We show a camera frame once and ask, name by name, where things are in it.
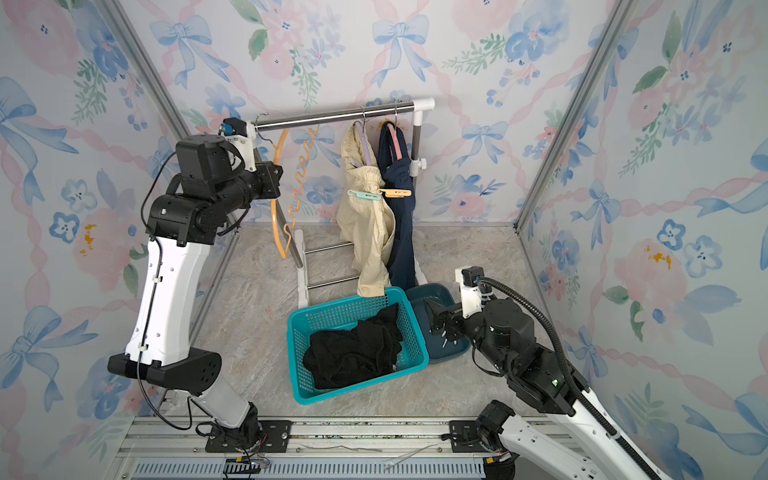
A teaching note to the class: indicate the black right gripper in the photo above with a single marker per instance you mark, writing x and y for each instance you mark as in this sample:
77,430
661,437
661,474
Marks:
450,324

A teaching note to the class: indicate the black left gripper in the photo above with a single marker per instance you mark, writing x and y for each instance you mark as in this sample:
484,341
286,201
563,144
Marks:
268,180

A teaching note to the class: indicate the mint green clothespin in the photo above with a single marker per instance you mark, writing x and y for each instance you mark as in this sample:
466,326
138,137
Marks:
362,195

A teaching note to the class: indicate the beige shorts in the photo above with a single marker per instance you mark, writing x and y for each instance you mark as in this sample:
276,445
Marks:
368,225

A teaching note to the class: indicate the black shorts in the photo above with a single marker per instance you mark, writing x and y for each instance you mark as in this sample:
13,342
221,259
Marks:
340,358

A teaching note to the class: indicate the lilac clothes hanger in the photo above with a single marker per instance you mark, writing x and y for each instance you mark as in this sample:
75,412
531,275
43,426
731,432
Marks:
359,126

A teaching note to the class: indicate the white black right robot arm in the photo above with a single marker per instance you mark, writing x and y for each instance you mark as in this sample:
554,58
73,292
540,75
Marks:
502,331

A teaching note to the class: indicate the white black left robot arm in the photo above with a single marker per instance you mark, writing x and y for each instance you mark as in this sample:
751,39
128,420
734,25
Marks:
219,175

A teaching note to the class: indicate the navy blue shorts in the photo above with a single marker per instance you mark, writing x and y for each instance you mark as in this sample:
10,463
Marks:
396,175

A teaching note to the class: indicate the pink clothes hanger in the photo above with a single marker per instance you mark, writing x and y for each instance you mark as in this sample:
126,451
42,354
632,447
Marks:
393,133

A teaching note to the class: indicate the dark teal plastic bin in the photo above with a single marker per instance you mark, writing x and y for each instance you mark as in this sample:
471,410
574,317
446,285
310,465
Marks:
416,296

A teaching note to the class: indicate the teal perforated plastic basket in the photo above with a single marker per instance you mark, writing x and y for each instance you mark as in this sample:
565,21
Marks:
344,314

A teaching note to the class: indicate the white metal clothes rack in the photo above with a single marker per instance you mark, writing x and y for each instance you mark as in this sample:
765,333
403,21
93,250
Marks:
289,240

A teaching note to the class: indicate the orange clothespin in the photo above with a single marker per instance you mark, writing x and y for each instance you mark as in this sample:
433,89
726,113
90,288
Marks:
395,193

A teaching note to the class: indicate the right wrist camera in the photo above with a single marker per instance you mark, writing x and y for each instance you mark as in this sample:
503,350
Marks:
474,294

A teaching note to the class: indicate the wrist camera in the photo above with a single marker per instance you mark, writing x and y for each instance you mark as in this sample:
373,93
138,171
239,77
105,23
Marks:
242,135
474,294

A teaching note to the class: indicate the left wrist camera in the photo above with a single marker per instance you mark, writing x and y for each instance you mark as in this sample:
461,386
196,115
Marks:
242,135

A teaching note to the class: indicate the silver aluminium corner post left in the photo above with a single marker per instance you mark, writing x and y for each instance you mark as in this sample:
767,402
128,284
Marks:
187,42

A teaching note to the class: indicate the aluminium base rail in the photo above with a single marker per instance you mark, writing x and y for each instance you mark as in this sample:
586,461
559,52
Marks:
356,448

